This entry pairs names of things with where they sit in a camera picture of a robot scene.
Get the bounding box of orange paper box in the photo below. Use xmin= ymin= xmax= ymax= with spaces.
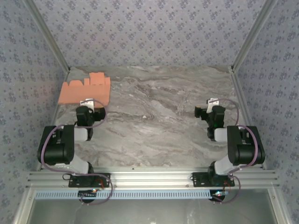
xmin=57 ymin=72 xmax=111 ymax=107

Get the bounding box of small black electronics board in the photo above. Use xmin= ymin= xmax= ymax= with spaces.
xmin=211 ymin=190 xmax=229 ymax=203
xmin=78 ymin=189 xmax=99 ymax=203

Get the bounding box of grey metal lower panel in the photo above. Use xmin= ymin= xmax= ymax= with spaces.
xmin=13 ymin=188 xmax=289 ymax=224

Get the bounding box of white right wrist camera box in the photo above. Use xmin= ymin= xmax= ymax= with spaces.
xmin=206 ymin=98 xmax=220 ymax=114

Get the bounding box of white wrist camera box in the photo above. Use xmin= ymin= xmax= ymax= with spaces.
xmin=206 ymin=98 xmax=220 ymax=114
xmin=80 ymin=98 xmax=94 ymax=113

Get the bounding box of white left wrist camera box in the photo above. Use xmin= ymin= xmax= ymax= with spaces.
xmin=80 ymin=98 xmax=94 ymax=113

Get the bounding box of aluminium table side rail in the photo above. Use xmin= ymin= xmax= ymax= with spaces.
xmin=36 ymin=70 xmax=71 ymax=171
xmin=228 ymin=66 xmax=268 ymax=170

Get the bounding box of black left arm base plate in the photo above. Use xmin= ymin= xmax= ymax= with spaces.
xmin=68 ymin=172 xmax=111 ymax=188

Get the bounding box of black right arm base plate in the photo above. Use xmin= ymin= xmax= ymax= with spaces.
xmin=192 ymin=172 xmax=235 ymax=188

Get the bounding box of aluminium front rail frame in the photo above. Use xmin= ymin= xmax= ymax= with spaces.
xmin=25 ymin=167 xmax=280 ymax=189

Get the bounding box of aluminium corner post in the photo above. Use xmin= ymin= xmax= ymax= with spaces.
xmin=230 ymin=0 xmax=279 ymax=74
xmin=23 ymin=0 xmax=71 ymax=73

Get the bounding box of pale blue slotted cable duct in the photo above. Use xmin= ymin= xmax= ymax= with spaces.
xmin=35 ymin=189 xmax=217 ymax=200

